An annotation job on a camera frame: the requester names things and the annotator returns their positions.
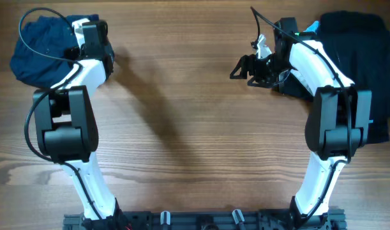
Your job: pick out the navy blue denim shorts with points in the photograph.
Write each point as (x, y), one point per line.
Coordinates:
(47, 54)

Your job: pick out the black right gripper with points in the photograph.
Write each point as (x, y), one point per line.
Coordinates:
(270, 81)

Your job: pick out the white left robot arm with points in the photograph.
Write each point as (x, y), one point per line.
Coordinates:
(67, 132)

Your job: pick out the black shorts with blue lining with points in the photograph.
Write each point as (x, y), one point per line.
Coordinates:
(359, 45)

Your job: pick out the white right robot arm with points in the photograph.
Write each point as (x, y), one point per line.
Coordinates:
(337, 124)

